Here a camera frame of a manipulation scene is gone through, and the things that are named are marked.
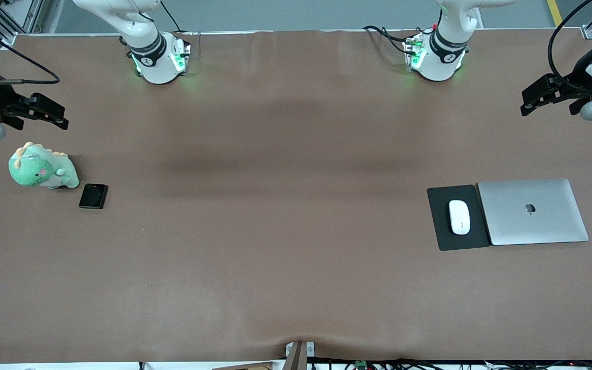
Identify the silver laptop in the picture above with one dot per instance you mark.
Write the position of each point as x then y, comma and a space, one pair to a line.
532, 226

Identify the camera stand post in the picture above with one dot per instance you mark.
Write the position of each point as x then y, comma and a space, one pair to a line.
298, 357

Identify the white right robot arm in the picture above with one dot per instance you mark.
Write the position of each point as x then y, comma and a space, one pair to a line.
154, 67

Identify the dark mouse pad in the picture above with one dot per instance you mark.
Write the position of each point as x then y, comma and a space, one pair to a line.
437, 226

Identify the green plush dinosaur toy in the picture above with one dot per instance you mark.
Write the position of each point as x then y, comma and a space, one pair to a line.
34, 169

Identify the white computer mouse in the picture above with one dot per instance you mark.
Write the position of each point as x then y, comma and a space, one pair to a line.
459, 218

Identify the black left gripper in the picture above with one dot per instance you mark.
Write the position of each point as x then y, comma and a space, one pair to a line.
580, 78

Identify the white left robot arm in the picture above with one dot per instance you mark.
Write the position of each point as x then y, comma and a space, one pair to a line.
437, 64

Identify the black smartphone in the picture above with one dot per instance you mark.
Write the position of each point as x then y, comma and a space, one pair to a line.
93, 196

